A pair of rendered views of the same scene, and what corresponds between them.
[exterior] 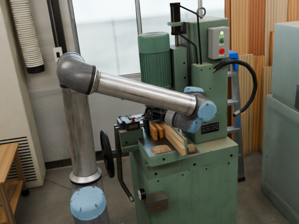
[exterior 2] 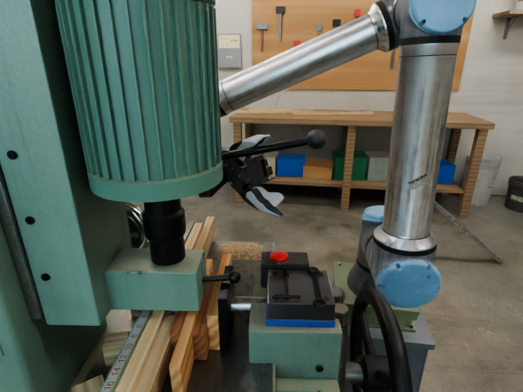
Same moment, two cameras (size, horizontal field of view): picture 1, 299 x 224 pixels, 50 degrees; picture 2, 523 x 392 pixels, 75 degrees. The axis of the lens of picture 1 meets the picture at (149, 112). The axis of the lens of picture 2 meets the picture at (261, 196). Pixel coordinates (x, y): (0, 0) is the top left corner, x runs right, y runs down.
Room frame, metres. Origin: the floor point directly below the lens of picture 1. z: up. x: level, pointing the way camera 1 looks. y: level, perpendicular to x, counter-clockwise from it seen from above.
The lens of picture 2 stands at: (2.17, 0.22, 1.32)
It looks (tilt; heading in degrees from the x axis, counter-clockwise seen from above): 21 degrees down; 198
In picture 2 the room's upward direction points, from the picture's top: straight up
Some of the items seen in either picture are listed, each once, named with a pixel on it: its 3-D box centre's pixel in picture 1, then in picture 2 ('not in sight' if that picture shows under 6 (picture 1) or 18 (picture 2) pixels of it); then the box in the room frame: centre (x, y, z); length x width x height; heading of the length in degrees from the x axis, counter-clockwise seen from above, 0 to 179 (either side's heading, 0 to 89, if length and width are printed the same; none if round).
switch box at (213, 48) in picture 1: (218, 42); not in sight; (1.73, -0.40, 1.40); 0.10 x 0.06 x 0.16; 106
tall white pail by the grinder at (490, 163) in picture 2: not in sight; (478, 179); (-1.53, 1.27, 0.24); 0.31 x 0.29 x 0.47; 99
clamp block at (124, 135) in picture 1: (129, 133); (292, 322); (1.72, 0.13, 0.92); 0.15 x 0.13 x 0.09; 16
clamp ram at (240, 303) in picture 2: (141, 125); (245, 304); (1.74, 0.06, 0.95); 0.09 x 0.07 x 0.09; 16
